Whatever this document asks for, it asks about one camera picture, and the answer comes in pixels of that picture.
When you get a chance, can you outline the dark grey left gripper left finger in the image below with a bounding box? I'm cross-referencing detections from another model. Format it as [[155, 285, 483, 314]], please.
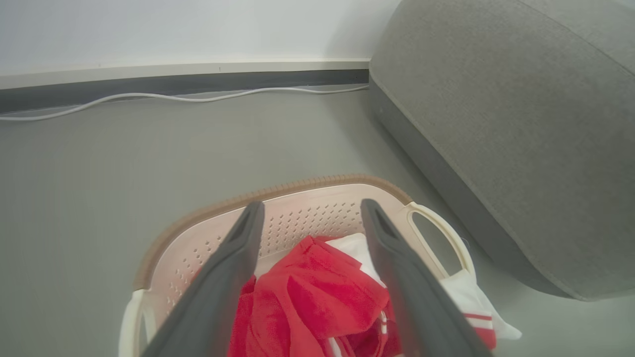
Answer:
[[141, 201, 265, 357]]

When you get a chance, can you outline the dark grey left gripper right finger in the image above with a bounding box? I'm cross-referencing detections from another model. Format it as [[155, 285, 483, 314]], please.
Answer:
[[360, 199, 495, 357]]

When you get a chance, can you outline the red jersey with white stripes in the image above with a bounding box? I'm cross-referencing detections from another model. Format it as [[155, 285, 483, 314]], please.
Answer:
[[325, 233, 522, 350]]

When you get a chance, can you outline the plain red garment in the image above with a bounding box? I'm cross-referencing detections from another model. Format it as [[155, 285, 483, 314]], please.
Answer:
[[227, 236, 402, 357]]

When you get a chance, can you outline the cream perforated laundry basket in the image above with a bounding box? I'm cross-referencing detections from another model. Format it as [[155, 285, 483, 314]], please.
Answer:
[[118, 174, 477, 357]]

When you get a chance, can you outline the grey fabric sofa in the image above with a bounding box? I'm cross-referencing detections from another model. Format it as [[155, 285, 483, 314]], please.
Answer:
[[369, 0, 635, 302]]

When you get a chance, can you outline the white and dark skirting board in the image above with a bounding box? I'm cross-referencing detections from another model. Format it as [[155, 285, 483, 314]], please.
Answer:
[[0, 59, 371, 114]]

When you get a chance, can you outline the white floor cable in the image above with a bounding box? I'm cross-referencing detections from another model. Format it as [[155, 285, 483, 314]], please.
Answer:
[[0, 84, 370, 122]]

